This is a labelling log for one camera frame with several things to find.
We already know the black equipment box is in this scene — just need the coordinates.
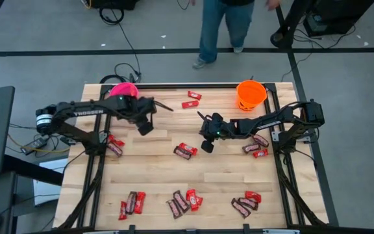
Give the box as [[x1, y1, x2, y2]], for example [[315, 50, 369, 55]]
[[303, 0, 374, 38]]

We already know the small black connector box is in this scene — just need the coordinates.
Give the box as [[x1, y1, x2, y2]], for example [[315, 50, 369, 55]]
[[59, 135, 78, 146]]

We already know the black case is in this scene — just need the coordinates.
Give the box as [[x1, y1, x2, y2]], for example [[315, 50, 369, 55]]
[[89, 0, 141, 10]]

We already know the black power adapter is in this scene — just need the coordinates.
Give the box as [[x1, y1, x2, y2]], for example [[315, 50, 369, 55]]
[[20, 136, 47, 155]]

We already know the orange halloween bucket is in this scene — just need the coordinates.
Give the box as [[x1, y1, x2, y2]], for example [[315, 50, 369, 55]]
[[236, 79, 268, 112]]

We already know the person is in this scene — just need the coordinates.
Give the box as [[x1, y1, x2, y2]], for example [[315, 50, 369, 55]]
[[188, 0, 282, 70]]

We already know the yellow cable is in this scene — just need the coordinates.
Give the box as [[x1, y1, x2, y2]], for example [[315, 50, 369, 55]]
[[7, 133, 71, 155]]

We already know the white sheet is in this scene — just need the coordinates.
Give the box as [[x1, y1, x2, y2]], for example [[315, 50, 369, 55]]
[[32, 158, 69, 207]]

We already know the pink halloween bucket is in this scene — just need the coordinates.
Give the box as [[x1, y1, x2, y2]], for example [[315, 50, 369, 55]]
[[108, 82, 140, 100]]

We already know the black floor cable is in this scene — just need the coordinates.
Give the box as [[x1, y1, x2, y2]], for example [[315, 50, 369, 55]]
[[98, 5, 142, 84]]

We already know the black stand base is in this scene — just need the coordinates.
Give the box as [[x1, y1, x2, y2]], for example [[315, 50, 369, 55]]
[[269, 0, 316, 49]]

